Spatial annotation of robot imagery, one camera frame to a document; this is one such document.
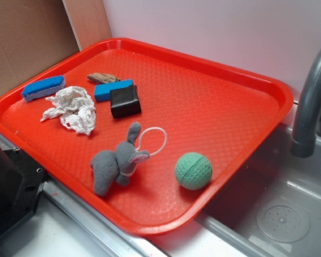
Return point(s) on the blue sponge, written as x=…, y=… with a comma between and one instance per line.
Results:
x=43, y=88

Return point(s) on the black rectangular block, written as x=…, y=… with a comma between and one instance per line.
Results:
x=124, y=102

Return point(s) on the brown wood piece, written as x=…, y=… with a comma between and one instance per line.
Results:
x=102, y=78

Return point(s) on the green foam ball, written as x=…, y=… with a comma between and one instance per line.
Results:
x=193, y=171

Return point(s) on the grey plush elephant toy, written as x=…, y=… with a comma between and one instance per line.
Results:
x=118, y=166

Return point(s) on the grey plastic sink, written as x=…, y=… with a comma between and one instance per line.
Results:
x=271, y=207

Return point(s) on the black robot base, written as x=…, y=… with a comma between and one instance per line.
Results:
x=21, y=182

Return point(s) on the grey plastic faucet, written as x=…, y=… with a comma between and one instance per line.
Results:
x=307, y=124

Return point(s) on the white crumpled cloth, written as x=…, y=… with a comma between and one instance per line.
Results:
x=75, y=108

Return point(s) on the red plastic tray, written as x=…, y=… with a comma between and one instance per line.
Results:
x=221, y=112

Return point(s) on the brown cardboard panel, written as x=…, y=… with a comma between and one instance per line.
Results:
x=35, y=35

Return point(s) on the blue rectangular block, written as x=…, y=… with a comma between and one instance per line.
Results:
x=102, y=91

